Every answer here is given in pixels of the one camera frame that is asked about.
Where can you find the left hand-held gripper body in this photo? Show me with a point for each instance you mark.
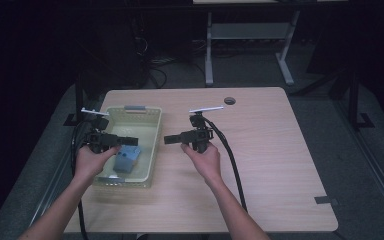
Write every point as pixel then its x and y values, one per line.
pixel 101 138

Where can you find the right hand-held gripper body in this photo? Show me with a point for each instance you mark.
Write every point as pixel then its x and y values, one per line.
pixel 200 136

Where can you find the pale yellow plastic basket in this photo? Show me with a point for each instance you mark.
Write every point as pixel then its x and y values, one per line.
pixel 146 133

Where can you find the person's left hand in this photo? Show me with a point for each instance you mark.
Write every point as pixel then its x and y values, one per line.
pixel 90 165

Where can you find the person's right hand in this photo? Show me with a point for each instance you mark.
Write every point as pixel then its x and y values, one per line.
pixel 206 165

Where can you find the grey round table grommet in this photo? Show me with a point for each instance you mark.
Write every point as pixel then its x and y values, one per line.
pixel 229 100

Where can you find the black metal stand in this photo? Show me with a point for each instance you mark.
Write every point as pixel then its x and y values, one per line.
pixel 79 96
pixel 354 100

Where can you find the black tape strip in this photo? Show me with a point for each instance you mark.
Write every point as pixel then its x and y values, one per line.
pixel 326 200

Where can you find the metal floor rail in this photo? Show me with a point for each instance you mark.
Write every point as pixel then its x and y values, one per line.
pixel 46 196
pixel 373 166

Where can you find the white metal desk frame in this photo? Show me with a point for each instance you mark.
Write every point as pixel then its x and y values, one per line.
pixel 248 30

